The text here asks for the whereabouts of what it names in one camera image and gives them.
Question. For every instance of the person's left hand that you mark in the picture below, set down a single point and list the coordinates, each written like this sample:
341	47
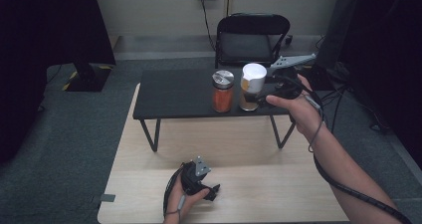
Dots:
185	205

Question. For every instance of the black metal-legged shelf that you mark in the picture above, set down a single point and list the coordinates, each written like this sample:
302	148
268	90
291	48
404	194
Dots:
179	91

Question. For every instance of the dark curtain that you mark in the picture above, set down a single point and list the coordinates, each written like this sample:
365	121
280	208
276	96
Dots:
388	51
40	35

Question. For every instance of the silver-lid jar of orange spice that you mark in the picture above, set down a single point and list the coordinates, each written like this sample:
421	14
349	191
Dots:
223	96

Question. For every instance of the person's right hand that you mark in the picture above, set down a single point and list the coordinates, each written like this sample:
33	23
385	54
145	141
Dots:
300	114

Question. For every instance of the black folding chair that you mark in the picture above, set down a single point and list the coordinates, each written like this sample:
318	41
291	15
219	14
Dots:
245	46

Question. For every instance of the dark upright panel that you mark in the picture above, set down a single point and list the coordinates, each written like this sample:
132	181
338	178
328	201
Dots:
338	28

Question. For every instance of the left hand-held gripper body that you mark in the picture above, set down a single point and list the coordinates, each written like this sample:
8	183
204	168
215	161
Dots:
194	178

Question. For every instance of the grey tape patch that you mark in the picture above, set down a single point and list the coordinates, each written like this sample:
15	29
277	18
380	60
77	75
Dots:
107	197

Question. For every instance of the thin wooden wall strip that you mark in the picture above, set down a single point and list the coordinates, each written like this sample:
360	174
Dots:
227	1

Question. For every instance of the white-lid jar of brown spice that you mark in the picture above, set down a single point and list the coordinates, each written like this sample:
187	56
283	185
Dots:
253	79

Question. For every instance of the black floor plug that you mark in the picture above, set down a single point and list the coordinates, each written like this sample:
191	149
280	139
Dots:
288	40

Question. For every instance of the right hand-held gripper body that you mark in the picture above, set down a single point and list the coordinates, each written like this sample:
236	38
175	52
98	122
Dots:
285	84

